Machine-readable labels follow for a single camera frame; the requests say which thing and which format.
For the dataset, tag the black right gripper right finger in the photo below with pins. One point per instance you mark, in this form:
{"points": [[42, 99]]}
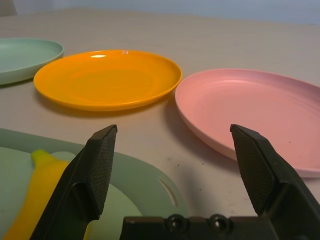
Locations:
{"points": [[265, 175]]}

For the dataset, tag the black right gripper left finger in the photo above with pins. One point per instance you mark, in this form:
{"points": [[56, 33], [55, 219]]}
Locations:
{"points": [[82, 180]]}

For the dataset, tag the yellow banana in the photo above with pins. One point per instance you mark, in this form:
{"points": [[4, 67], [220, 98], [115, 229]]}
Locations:
{"points": [[37, 190]]}

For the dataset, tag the light green cutting board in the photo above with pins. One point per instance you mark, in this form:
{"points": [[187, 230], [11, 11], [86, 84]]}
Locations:
{"points": [[120, 207]]}

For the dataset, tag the dark green translucent tray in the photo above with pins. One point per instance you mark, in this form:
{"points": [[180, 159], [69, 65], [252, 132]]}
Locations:
{"points": [[140, 175]]}

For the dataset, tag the pink plate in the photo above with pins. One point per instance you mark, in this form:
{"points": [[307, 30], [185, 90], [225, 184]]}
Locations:
{"points": [[250, 100]]}

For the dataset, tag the yellow-orange plastic plate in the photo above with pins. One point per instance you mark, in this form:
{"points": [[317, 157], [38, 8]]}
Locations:
{"points": [[107, 80]]}

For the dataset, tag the mint green plate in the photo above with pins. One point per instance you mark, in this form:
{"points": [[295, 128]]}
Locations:
{"points": [[25, 57]]}

